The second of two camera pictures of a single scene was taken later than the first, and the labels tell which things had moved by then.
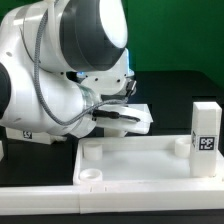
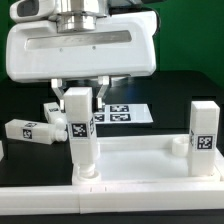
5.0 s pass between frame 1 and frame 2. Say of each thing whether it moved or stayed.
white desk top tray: stayed
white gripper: moved
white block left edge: stayed
